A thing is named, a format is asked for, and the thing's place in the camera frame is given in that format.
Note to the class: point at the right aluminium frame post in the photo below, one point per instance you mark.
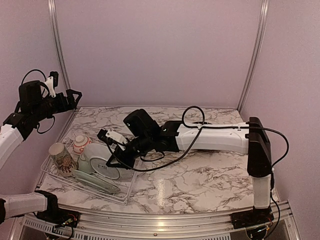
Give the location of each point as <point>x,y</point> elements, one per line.
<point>260,34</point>

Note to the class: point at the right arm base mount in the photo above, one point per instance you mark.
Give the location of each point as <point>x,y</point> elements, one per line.
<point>252,217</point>

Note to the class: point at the front aluminium rail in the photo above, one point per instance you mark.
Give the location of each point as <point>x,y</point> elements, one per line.
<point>95,225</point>

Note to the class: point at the white wire dish rack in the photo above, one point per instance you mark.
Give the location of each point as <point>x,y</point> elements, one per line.
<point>125,183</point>

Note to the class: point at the white red small bowl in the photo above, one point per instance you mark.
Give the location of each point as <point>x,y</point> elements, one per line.
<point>80,142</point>

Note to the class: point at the left aluminium frame post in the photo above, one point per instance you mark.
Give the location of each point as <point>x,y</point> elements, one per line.
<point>57,43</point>

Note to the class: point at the aluminium frame post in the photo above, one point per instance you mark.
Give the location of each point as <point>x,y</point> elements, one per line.
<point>57,43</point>
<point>260,34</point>

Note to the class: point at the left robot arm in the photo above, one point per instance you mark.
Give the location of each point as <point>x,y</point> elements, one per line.
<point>37,102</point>

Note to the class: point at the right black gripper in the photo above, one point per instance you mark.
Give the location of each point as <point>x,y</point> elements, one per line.
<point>124,162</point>

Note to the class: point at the large white plate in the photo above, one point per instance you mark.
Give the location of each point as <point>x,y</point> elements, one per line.
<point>97,156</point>

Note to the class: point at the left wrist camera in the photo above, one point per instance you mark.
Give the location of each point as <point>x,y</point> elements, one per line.
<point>52,82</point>

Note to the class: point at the small pale green cup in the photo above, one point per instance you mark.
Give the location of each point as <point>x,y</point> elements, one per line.
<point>84,165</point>

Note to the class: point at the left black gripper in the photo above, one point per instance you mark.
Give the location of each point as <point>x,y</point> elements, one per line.
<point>62,106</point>

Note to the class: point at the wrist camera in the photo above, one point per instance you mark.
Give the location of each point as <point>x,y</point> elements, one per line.
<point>52,82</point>
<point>110,136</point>

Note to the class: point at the pale green plate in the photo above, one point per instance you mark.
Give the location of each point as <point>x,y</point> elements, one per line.
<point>95,182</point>

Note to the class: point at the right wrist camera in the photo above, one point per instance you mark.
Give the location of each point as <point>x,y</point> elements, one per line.
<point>110,136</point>

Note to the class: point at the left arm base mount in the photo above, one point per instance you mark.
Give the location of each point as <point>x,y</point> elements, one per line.
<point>54,214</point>

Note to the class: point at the patterned beige tall cup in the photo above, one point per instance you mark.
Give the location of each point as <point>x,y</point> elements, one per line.
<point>62,159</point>

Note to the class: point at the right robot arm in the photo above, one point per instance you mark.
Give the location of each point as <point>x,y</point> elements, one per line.
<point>248,138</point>

